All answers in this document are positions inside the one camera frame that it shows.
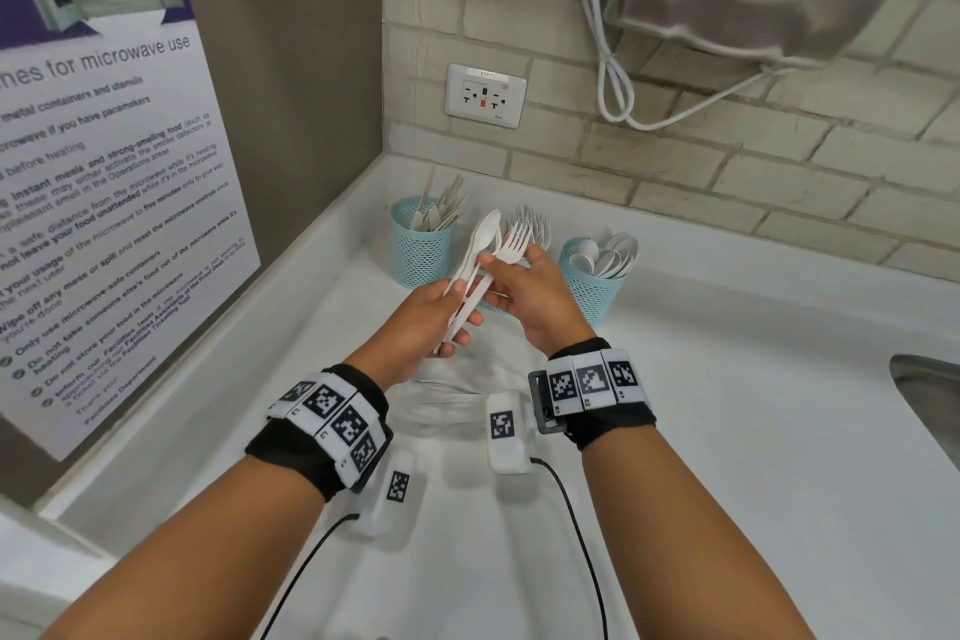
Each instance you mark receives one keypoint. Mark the person's left hand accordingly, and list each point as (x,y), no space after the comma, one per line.
(409,332)

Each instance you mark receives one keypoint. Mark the person's right hand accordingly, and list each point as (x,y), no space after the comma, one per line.
(544,306)

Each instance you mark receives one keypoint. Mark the person's right thumb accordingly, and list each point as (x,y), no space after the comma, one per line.
(501,266)

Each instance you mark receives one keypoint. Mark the person's left thumb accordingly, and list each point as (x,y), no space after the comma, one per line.
(442,290)

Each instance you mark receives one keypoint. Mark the white plastic fork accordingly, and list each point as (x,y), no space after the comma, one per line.
(514,242)

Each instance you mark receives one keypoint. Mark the white plastic spoon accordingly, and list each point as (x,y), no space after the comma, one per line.
(489,225)

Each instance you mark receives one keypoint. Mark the person's left forearm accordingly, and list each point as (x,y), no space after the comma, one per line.
(202,549)

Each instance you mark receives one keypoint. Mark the person's right forearm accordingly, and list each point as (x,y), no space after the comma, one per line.
(675,534)

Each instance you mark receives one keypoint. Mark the blue mesh cup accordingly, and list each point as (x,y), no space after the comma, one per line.
(596,291)
(420,249)

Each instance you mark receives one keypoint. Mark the bunch of white plastic forks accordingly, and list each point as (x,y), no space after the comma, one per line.
(534,223)

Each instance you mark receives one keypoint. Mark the bunch of white plastic knives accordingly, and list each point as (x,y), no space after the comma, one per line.
(446,204)

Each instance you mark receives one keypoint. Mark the clear plastic bag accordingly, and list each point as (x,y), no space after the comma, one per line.
(442,399)

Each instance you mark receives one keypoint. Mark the bunch of white plastic spoons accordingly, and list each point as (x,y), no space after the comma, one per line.
(611,257)

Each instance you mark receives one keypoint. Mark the black wristband with marker tiles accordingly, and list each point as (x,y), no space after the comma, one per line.
(330,422)
(592,388)

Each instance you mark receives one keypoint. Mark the microwave notice poster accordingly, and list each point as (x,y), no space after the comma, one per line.
(112,174)

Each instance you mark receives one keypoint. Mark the stainless steel sink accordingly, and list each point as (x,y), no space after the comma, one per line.
(930,399)

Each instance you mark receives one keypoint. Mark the white wrist camera with marker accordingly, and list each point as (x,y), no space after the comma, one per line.
(394,493)
(506,433)

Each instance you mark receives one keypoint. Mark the white wall outlet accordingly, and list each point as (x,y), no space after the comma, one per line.
(487,95)

